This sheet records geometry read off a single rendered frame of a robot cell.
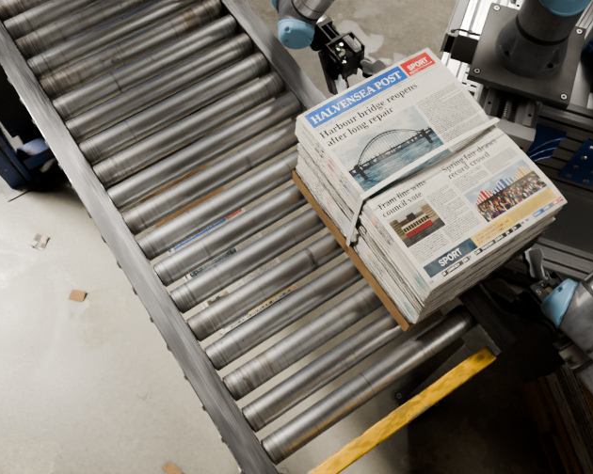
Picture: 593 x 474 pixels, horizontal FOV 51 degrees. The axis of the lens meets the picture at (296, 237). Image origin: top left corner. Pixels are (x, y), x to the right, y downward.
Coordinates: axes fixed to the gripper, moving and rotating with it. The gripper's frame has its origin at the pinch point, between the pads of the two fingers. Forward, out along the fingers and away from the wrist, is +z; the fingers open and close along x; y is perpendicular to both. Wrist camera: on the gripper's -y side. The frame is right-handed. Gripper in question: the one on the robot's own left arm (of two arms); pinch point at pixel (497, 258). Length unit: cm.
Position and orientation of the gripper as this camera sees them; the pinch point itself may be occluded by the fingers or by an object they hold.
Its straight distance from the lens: 129.7
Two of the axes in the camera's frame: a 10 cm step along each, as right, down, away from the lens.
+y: 0.2, -4.0, -9.2
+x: -8.3, 5.0, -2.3
